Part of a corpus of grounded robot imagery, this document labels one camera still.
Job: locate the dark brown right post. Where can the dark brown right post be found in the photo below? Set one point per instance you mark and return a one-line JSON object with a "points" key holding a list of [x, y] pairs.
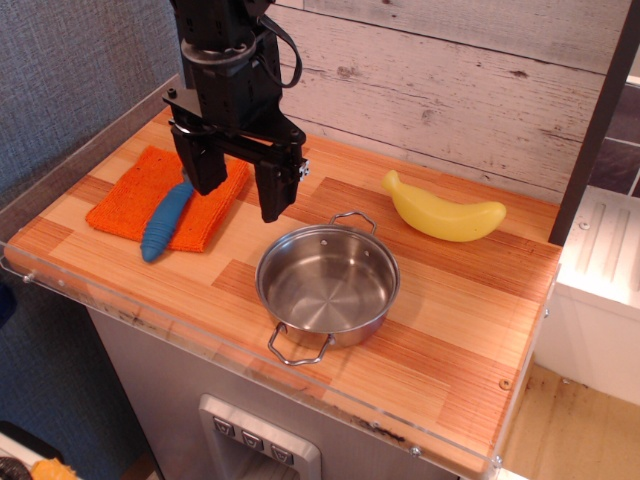
{"points": [[613, 85]]}

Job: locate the grey toy fridge cabinet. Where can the grey toy fridge cabinet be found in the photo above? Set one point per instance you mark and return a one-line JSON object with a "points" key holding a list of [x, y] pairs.
{"points": [[164, 383]]}

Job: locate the clear acrylic edge guard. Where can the clear acrylic edge guard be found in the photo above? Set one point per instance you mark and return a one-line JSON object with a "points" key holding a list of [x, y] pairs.
{"points": [[439, 378]]}

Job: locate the yellow plastic banana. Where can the yellow plastic banana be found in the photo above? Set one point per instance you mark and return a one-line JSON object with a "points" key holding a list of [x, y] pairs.
{"points": [[439, 218]]}

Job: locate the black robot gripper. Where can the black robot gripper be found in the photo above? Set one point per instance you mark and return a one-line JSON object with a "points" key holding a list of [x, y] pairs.
{"points": [[232, 107]]}

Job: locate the blue handled metal spoon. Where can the blue handled metal spoon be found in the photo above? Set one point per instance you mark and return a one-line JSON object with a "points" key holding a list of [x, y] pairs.
{"points": [[162, 225]]}

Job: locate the orange knitted rag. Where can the orange knitted rag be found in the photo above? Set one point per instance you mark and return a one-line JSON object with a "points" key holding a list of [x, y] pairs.
{"points": [[128, 207]]}

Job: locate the silver steel pan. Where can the silver steel pan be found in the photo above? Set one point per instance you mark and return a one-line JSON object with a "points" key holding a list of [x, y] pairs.
{"points": [[326, 286]]}

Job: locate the white toy sink unit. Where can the white toy sink unit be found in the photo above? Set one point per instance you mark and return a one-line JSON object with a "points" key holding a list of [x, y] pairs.
{"points": [[591, 335]]}

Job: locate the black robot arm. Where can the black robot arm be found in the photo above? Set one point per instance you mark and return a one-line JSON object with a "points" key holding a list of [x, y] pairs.
{"points": [[222, 22]]}

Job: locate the orange object at corner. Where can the orange object at corner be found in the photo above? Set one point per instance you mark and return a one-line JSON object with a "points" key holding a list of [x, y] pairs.
{"points": [[52, 469]]}

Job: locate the silver ice dispenser panel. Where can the silver ice dispenser panel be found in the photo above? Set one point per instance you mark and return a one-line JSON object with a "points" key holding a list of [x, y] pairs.
{"points": [[245, 446]]}

